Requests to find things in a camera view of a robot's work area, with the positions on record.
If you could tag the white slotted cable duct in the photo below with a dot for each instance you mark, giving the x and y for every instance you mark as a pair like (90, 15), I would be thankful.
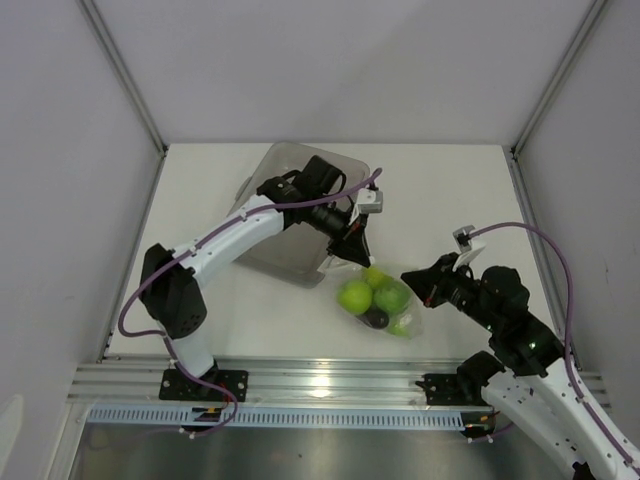
(413, 419)

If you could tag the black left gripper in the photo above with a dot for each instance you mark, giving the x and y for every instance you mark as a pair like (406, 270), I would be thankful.
(349, 242)

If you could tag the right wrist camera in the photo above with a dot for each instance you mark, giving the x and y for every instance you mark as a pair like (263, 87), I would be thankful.
(469, 246)

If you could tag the clear dotted zip bag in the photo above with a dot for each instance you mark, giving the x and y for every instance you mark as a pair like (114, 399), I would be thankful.
(337, 272)

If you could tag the purple eggplant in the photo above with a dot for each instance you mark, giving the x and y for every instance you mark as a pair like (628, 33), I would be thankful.
(375, 319)

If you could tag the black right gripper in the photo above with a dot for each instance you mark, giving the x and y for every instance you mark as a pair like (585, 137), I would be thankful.
(428, 282)

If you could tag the aluminium frame post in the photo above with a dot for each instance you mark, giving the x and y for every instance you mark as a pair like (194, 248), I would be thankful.
(568, 60)
(108, 45)

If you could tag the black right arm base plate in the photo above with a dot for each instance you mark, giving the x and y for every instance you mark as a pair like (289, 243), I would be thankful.
(450, 390)

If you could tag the right aluminium frame post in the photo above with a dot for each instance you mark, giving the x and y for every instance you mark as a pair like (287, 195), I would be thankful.
(568, 60)

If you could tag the aluminium mounting rail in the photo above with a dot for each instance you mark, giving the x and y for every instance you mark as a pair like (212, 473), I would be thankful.
(316, 383)

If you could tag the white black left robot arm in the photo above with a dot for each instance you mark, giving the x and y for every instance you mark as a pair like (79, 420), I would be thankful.
(173, 280)

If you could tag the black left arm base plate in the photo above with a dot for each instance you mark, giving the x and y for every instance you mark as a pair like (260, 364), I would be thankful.
(220, 385)

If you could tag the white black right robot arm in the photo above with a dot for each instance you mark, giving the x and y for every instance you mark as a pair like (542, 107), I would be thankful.
(525, 374)

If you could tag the left aluminium frame post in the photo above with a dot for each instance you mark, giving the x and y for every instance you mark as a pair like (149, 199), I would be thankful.
(108, 45)

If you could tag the green custard apple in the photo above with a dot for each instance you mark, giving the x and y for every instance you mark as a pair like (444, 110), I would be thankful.
(393, 297)

